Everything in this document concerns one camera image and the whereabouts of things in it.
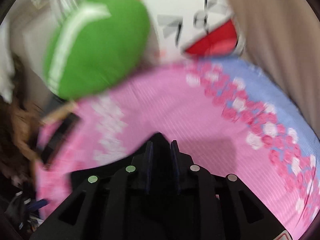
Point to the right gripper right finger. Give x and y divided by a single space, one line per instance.
196 198

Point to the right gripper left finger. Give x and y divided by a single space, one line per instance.
127 215

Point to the black pants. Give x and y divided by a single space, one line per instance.
162 166

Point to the black smartphone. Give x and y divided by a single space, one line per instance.
54 144

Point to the gold slim phone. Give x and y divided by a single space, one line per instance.
59 114

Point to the pink floral bed sheet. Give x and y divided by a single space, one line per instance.
225 113

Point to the brown clothes pile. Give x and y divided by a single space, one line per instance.
19 127

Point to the green plush pillow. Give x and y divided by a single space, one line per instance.
96 46

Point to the white cartoon face pillow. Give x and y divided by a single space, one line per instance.
182 29

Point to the beige padded headboard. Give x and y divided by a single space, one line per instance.
282 37

